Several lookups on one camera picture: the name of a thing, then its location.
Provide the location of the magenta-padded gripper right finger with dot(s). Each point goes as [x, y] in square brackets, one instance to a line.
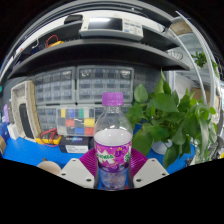
[150, 171]

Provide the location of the black upright device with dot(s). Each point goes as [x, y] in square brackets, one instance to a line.
[26, 120]

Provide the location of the black box with white label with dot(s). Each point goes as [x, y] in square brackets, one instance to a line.
[74, 145]

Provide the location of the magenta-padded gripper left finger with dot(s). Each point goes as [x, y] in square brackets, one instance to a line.
[75, 171]

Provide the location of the yellow multimeter with red leads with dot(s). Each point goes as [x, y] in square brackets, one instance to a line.
[50, 140]

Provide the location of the white metal rack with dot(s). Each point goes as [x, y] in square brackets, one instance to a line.
[200, 60]

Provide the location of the black overhead shelf unit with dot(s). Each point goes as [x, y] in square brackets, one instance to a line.
[100, 50]

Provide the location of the white perforated tray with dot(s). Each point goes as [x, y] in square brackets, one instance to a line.
[18, 93]

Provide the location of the organizer case with colourful parts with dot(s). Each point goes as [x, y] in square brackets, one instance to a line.
[76, 121]

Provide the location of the purple-capped clear drink bottle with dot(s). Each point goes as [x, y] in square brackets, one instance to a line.
[112, 150]

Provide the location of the blue box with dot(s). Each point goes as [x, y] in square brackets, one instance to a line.
[4, 131]

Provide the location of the green leafy potted plant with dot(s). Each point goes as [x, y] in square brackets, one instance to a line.
[166, 113]

